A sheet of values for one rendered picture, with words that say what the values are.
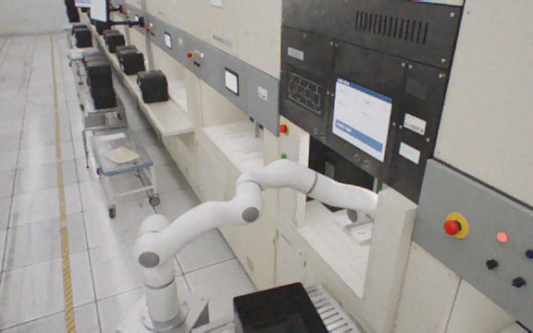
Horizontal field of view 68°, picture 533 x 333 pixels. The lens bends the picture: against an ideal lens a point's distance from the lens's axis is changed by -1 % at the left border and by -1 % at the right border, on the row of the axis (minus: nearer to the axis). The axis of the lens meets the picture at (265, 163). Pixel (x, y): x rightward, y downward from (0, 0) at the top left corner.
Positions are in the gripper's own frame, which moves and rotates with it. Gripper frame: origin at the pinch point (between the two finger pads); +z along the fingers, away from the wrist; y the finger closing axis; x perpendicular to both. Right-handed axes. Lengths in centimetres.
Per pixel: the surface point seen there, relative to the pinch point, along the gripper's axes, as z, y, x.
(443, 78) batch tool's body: -30, 26, 57
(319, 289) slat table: -35, -11, -45
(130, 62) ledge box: -48, -407, -28
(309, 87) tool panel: -30, -36, 38
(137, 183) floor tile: -74, -282, -123
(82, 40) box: -84, -690, -45
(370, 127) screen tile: -30.2, 1.8, 34.9
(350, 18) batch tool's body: -30, -15, 66
